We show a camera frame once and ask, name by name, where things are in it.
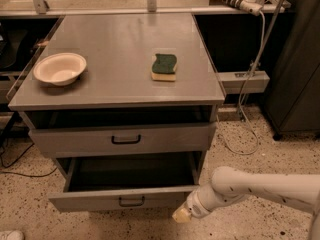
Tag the grey top drawer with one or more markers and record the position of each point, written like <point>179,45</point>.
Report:
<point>123,140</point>

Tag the green yellow sponge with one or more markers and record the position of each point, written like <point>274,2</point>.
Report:
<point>164,67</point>

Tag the metal rail shelf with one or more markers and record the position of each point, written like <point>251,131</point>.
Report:
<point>133,4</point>

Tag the grey metal box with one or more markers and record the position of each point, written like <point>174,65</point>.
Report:
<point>241,82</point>

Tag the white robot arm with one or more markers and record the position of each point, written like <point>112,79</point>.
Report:
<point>228,186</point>

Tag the grey drawer cabinet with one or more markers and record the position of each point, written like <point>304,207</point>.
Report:
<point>116,88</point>

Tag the grey drawer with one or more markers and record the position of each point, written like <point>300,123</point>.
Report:
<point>123,140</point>
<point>129,181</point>

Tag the white power strip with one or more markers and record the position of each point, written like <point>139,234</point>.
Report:
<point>249,6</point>

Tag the yellow foam-wrapped gripper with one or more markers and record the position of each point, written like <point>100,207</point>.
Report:
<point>194,206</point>

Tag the white sneaker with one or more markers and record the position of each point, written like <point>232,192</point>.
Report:
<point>11,235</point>

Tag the white bowl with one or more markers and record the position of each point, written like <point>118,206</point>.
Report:
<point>60,69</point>

